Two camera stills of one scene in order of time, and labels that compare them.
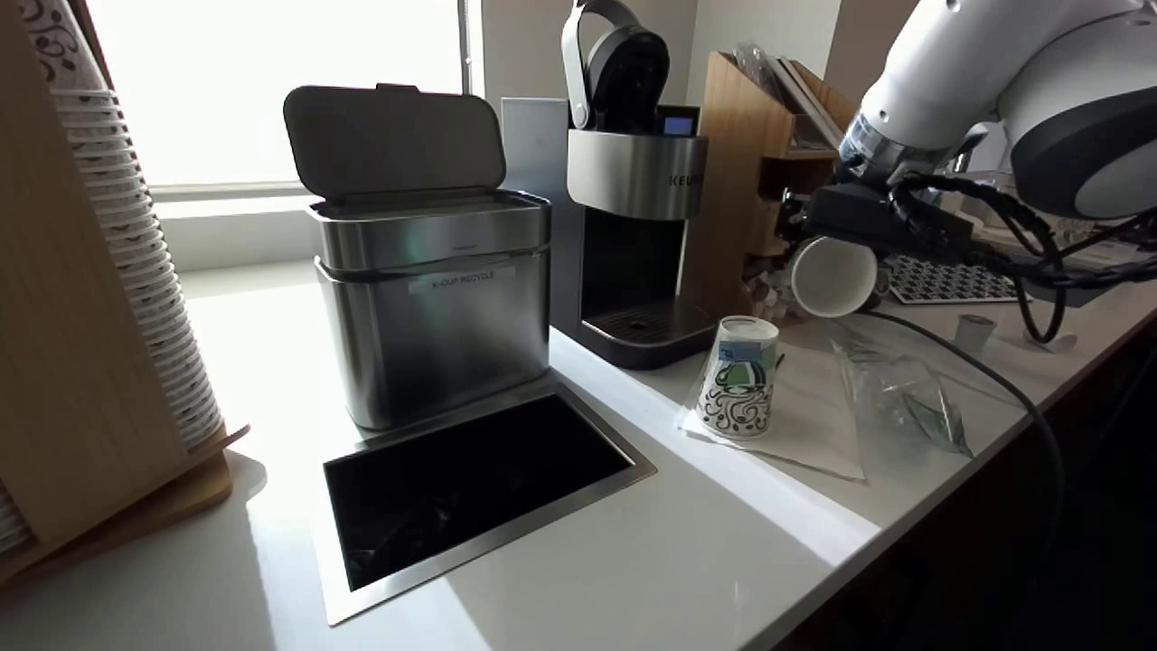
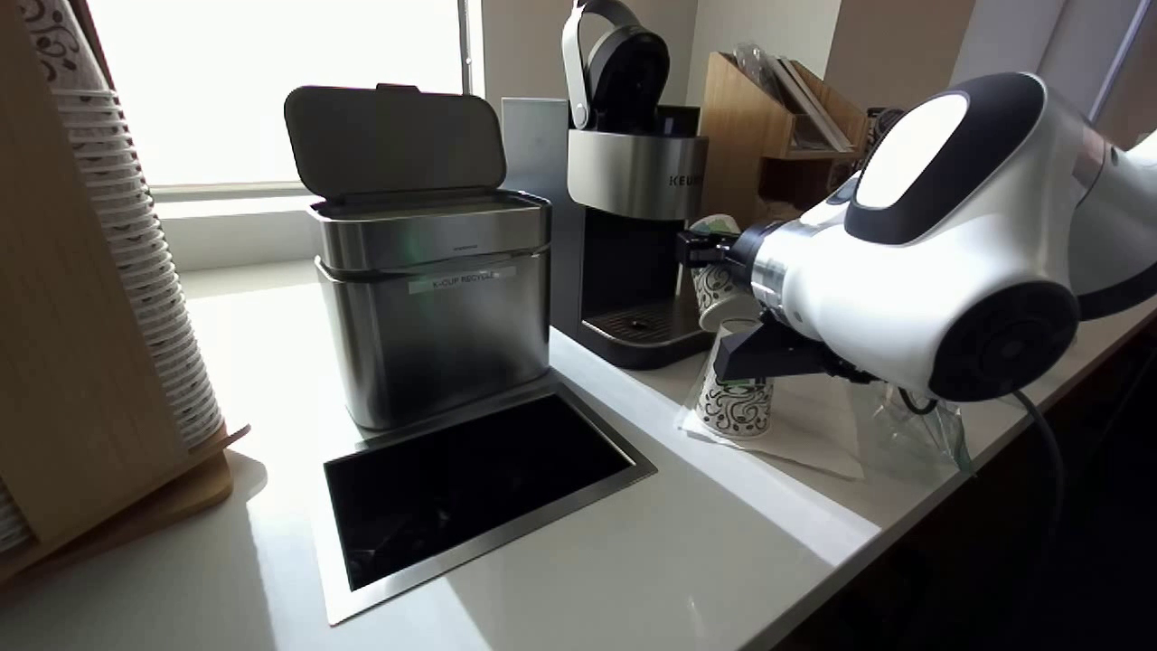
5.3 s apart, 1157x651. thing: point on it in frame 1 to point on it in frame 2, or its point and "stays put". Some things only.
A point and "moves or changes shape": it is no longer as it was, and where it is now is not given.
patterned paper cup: [740, 389] stays put
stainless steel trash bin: [436, 272] stays put
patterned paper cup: [832, 276] moves or changes shape
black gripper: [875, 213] to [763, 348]
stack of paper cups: [75, 58] stays put
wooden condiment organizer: [770, 131] stays put
